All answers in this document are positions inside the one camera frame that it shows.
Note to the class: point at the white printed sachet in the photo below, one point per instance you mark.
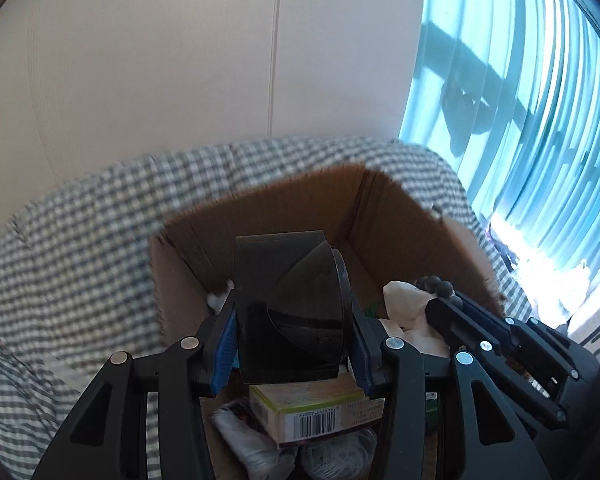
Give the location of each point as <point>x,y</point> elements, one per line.
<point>240,410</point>

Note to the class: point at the grey white checkered blanket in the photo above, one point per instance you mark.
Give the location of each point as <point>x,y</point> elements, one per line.
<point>80,235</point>

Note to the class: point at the cream crumpled cloth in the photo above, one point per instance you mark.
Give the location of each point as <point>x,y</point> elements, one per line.
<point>405,305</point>

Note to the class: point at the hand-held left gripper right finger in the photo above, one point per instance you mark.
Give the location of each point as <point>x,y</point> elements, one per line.
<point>365,360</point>

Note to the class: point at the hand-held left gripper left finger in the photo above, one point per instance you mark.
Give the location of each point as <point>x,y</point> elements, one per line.
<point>224,355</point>

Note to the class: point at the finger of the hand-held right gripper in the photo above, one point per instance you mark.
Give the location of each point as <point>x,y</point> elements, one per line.
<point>460,335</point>
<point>495,325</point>

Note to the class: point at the brown cardboard box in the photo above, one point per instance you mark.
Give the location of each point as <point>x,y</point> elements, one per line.
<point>305,200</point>

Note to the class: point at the light blue curtain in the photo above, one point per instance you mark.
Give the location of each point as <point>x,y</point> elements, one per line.
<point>530,85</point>

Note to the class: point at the black glossy cylinder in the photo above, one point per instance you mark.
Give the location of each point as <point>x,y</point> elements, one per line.
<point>290,310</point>

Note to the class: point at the dark purple cloth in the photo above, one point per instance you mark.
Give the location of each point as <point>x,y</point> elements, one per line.
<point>505,250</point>

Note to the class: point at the small wooden board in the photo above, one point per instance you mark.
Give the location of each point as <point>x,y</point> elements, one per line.
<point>310,405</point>

